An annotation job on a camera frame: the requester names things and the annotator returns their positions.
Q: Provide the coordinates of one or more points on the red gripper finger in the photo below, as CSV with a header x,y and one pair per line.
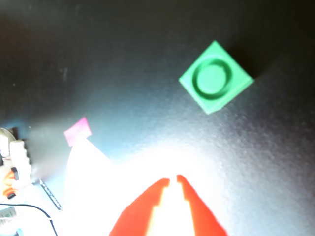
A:
x,y
137,211
201,216

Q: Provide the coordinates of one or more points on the green cube with circle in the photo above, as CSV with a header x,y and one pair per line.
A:
x,y
211,78

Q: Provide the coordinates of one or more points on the white numbered paper grid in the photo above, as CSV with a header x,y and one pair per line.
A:
x,y
93,172

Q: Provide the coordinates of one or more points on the black striped ruler strip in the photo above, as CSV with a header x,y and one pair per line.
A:
x,y
51,195

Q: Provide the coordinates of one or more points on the pink tape piece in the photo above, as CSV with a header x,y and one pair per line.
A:
x,y
77,131

